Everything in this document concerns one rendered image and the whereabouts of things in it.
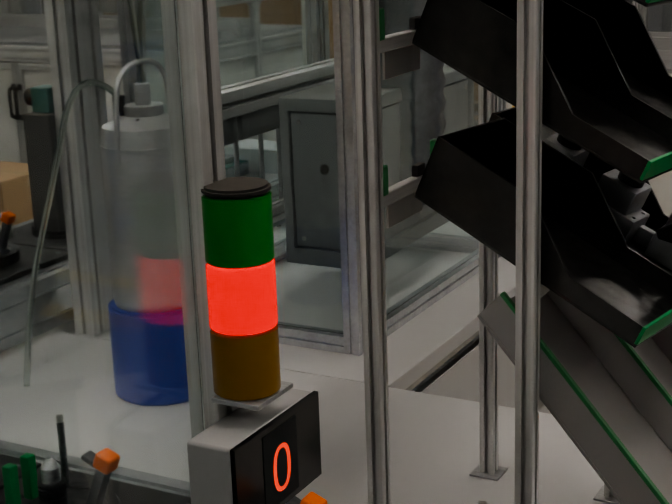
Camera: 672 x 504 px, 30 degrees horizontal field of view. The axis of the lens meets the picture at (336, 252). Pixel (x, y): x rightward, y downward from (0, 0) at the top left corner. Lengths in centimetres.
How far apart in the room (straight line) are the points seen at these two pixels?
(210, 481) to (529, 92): 50
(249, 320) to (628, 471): 52
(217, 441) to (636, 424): 61
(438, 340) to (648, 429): 86
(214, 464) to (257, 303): 12
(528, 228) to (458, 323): 109
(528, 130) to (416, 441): 73
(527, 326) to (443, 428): 63
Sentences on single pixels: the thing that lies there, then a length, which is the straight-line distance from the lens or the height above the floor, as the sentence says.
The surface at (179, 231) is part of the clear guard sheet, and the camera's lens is 89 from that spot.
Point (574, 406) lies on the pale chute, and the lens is 129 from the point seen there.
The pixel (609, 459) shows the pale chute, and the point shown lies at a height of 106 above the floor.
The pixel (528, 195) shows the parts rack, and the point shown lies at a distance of 121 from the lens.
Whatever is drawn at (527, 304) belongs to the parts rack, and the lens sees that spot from 124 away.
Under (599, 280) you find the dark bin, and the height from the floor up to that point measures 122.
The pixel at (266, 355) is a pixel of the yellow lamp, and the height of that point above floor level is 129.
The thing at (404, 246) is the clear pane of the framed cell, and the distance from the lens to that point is 228.
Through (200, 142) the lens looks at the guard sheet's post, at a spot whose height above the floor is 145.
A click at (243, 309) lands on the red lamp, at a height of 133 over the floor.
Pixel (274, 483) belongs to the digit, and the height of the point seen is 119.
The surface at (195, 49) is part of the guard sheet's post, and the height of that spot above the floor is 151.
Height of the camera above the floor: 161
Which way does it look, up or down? 16 degrees down
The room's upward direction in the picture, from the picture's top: 2 degrees counter-clockwise
